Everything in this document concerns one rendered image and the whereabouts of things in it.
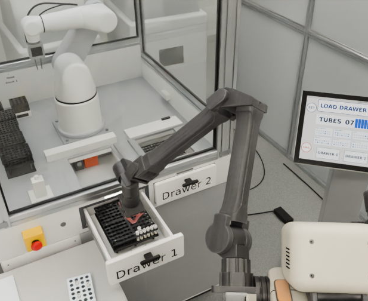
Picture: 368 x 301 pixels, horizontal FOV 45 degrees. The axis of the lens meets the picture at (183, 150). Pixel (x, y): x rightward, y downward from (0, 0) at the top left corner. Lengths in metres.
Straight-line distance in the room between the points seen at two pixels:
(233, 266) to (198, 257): 1.18
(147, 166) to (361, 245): 0.67
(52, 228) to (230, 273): 0.88
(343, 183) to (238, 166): 1.03
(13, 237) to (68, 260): 0.22
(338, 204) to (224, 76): 0.86
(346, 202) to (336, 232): 1.17
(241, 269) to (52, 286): 0.84
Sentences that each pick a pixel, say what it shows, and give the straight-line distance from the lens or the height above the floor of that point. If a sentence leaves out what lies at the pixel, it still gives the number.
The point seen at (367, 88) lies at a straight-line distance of 2.85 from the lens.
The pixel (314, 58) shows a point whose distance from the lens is 3.13.
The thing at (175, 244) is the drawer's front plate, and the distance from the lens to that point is 1.63.
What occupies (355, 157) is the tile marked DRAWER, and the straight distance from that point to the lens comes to 1.96.
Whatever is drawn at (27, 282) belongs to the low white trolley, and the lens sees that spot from 1.80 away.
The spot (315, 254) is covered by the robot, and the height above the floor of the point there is 1.35.
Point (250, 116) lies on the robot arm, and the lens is 1.18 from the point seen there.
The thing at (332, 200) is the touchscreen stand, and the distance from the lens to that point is 2.20.
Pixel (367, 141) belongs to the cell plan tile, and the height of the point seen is 1.06.
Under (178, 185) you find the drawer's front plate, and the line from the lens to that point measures 1.88.
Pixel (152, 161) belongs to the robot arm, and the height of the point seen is 1.27.
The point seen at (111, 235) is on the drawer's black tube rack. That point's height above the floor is 0.90.
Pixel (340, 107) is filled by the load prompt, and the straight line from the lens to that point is 1.98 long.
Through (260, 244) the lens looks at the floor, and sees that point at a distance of 2.88.
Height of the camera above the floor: 2.09
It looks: 35 degrees down
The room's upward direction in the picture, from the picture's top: 1 degrees counter-clockwise
